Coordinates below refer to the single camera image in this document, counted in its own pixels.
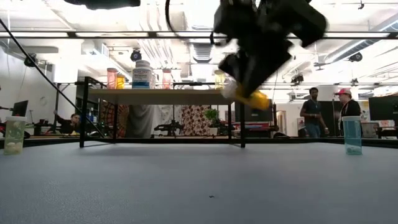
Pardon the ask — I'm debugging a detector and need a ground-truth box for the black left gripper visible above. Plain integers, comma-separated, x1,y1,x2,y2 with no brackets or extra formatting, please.
63,0,141,11

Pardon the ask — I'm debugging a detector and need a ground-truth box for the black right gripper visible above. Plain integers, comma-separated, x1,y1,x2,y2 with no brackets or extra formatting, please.
214,0,295,98

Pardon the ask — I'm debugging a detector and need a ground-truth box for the pink pill bottle white cap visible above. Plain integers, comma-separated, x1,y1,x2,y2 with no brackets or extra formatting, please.
162,68,173,90
106,67,118,90

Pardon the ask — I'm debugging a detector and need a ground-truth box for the blue pill bottle white cap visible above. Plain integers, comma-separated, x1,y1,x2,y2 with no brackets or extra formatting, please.
341,116,363,156

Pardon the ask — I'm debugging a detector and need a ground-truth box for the green pill bottle white cap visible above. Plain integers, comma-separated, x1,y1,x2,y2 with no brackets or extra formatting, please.
2,116,28,156

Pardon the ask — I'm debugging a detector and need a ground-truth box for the black television screen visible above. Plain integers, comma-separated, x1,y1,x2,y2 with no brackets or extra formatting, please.
234,98,274,123

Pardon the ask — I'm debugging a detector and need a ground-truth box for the small green potted plant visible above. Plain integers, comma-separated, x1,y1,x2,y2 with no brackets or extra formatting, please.
204,108,221,137

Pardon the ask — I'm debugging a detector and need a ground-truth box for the red white patterned cloth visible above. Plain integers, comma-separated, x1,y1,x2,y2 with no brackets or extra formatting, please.
181,105,213,137

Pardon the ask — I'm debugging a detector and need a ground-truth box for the dark orange patterned cloth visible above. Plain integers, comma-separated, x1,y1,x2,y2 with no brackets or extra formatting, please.
99,101,130,138

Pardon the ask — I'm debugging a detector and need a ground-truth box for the grey hanging cloth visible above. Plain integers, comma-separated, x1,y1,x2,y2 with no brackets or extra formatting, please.
126,105,155,139

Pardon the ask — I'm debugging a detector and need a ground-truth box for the blue grey table mat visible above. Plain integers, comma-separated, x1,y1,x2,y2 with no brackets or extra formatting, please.
0,141,398,224

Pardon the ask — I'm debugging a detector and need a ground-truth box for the black laptop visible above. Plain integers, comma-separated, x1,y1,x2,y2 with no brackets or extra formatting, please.
11,100,29,118

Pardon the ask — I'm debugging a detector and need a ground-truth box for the black wide monitor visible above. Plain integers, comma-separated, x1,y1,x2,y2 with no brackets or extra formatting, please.
368,95,398,127

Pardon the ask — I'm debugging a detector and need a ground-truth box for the black overhead frame beam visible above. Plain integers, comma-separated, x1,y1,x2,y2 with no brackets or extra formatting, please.
0,30,398,40

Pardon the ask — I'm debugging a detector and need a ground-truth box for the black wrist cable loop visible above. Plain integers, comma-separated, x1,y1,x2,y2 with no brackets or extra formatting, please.
165,0,218,38

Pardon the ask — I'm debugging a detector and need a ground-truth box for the long black arm cable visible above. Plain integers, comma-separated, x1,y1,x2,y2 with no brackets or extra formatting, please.
0,18,105,138

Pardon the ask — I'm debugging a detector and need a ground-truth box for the wooden shelf black frame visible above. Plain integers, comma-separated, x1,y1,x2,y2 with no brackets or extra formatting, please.
79,76,246,149

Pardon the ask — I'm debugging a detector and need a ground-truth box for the black metal table frame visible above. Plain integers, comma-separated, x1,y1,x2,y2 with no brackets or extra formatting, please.
0,136,398,149

